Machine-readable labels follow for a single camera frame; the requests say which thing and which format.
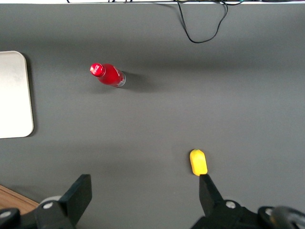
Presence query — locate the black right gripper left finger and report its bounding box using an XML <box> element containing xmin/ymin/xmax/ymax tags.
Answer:
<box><xmin>34</xmin><ymin>174</ymin><xmax>93</xmax><ymax>229</ymax></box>

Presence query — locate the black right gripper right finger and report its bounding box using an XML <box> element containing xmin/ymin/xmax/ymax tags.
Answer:
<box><xmin>190</xmin><ymin>174</ymin><xmax>261</xmax><ymax>229</ymax></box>

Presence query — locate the brown cardboard box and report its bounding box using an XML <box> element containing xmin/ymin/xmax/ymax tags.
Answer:
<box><xmin>0</xmin><ymin>185</ymin><xmax>40</xmax><ymax>215</ymax></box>

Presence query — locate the white rectangular tray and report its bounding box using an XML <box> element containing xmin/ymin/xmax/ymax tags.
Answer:
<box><xmin>0</xmin><ymin>50</ymin><xmax>34</xmax><ymax>139</ymax></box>

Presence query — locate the yellow toy lemon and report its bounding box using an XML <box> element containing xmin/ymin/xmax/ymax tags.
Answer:
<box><xmin>189</xmin><ymin>148</ymin><xmax>208</xmax><ymax>177</ymax></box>

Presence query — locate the red soda bottle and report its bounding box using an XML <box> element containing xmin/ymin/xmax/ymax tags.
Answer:
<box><xmin>89</xmin><ymin>62</ymin><xmax>126</xmax><ymax>88</ymax></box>

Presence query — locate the black looped cable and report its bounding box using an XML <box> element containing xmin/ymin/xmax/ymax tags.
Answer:
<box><xmin>176</xmin><ymin>0</ymin><xmax>229</xmax><ymax>44</ymax></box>

